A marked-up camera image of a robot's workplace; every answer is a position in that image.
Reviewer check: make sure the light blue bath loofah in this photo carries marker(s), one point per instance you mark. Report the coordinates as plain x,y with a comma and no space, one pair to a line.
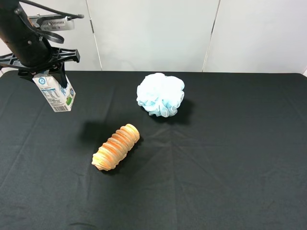
160,95

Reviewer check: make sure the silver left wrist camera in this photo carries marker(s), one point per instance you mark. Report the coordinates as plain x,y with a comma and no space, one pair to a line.
56,22

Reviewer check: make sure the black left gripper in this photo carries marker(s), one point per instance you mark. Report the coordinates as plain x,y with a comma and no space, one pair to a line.
55,64

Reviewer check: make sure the black tablecloth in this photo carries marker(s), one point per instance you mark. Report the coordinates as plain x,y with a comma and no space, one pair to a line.
234,157

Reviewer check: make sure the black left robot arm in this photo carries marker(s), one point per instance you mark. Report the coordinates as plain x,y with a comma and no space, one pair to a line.
29,38

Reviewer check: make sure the ridged orange bread loaf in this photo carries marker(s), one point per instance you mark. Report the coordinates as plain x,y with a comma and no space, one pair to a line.
116,147

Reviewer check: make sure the white blue milk carton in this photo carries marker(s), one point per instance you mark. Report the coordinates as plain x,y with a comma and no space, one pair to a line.
59,98

